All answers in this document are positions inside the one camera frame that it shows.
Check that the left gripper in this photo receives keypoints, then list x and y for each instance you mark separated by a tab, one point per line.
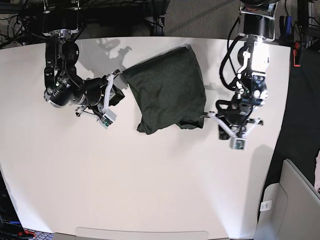
233	113

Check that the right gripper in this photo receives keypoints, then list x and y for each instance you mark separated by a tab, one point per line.
97	89

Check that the green long sleeve shirt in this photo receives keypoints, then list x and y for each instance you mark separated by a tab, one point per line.
169	90

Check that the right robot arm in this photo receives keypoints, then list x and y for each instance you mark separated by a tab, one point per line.
62	26

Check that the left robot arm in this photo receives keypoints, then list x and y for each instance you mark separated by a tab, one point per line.
256	22

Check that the red clamp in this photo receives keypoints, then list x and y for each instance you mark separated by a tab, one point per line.
296	54

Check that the grey plastic bin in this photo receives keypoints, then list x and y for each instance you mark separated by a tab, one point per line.
290	209

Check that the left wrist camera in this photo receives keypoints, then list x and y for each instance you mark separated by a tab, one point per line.
237	143

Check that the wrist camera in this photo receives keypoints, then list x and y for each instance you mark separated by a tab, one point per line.
107	119
237	143

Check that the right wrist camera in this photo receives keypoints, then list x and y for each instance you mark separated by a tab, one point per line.
107	119

